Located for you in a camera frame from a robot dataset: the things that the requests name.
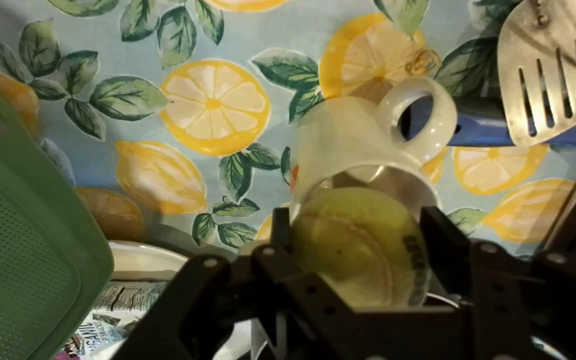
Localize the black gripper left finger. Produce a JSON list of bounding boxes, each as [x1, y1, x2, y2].
[[113, 207, 343, 360]]

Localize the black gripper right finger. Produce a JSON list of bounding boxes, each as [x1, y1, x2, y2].
[[420, 206, 576, 360]]

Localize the white ceramic mug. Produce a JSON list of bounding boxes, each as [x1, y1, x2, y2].
[[291, 75, 459, 215]]

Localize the white plate with papers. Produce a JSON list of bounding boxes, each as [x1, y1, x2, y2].
[[54, 237, 265, 360]]

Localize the lemon print tablecloth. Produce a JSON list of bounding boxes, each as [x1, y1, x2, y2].
[[0, 0, 576, 262]]

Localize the green and white container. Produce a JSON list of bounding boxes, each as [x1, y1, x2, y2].
[[0, 93, 115, 360]]

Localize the metal slotted spatula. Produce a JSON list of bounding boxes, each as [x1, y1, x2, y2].
[[496, 0, 576, 146]]

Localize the blue handled utensil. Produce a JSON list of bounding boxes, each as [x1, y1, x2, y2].
[[403, 95, 576, 146]]

